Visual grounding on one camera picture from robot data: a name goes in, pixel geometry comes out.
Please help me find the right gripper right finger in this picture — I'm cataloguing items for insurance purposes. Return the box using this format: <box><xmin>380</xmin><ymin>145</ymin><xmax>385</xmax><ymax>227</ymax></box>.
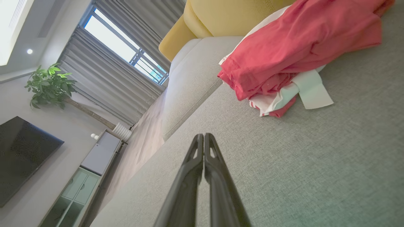
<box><xmin>204</xmin><ymin>133</ymin><xmax>252</xmax><ymax>227</ymax></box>

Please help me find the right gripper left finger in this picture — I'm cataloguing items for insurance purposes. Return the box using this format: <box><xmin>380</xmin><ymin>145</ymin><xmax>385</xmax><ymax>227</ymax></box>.
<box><xmin>154</xmin><ymin>133</ymin><xmax>205</xmax><ymax>227</ymax></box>

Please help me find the red and white basketball jersey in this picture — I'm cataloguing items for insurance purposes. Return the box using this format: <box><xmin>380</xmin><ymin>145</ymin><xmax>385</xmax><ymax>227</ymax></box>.
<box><xmin>217</xmin><ymin>0</ymin><xmax>395</xmax><ymax>118</ymax></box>

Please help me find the large grey sofa seat cushion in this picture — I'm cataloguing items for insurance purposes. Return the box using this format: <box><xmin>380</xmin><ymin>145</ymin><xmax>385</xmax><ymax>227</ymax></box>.
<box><xmin>90</xmin><ymin>0</ymin><xmax>404</xmax><ymax>227</ymax></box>

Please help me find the white ribbed plant pot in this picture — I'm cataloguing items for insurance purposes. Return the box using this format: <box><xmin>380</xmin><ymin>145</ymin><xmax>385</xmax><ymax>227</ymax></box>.
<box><xmin>112</xmin><ymin>122</ymin><xmax>133</xmax><ymax>142</ymax></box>

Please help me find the low television cabinet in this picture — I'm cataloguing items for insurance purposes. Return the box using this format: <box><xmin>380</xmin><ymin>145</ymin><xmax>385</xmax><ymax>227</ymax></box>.
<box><xmin>38</xmin><ymin>130</ymin><xmax>124</xmax><ymax>227</ymax></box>

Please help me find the grey curtain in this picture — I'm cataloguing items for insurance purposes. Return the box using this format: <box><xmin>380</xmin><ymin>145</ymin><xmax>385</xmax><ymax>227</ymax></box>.
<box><xmin>57</xmin><ymin>27</ymin><xmax>165</xmax><ymax>127</ymax></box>
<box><xmin>94</xmin><ymin>0</ymin><xmax>187</xmax><ymax>72</ymax></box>

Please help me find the yellow sofa back cushion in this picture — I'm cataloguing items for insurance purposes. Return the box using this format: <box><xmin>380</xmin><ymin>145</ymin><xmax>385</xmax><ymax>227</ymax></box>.
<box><xmin>158</xmin><ymin>14</ymin><xmax>212</xmax><ymax>62</ymax></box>
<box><xmin>183</xmin><ymin>0</ymin><xmax>297</xmax><ymax>39</ymax></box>

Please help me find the glass balcony door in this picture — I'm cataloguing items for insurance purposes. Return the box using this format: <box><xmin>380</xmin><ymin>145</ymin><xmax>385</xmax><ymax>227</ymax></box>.
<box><xmin>80</xmin><ymin>6</ymin><xmax>169</xmax><ymax>85</ymax></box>

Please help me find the green indoor tree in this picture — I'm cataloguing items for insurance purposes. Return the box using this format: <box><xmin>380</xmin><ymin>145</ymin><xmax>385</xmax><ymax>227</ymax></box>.
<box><xmin>25</xmin><ymin>63</ymin><xmax>118</xmax><ymax>130</ymax></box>

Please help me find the black wall television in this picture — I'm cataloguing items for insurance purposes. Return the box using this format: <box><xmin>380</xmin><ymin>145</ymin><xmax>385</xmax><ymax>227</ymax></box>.
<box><xmin>0</xmin><ymin>116</ymin><xmax>65</xmax><ymax>207</ymax></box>

